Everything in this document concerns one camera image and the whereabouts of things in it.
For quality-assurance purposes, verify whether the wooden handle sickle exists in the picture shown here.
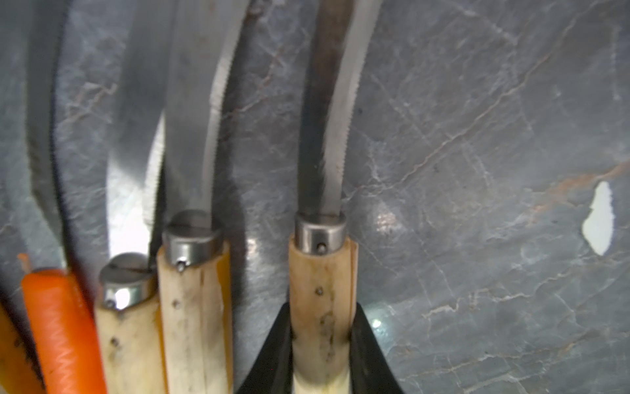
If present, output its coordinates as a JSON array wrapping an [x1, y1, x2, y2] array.
[[1, 307, 46, 394], [157, 1, 249, 393], [289, 1, 382, 393], [94, 1, 175, 393]]

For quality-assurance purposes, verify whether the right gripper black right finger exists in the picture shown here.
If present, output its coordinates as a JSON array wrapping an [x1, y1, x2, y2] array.
[[349, 304, 404, 394]]

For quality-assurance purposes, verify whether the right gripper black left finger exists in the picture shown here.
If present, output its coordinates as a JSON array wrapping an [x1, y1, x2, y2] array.
[[236, 302, 293, 394]]

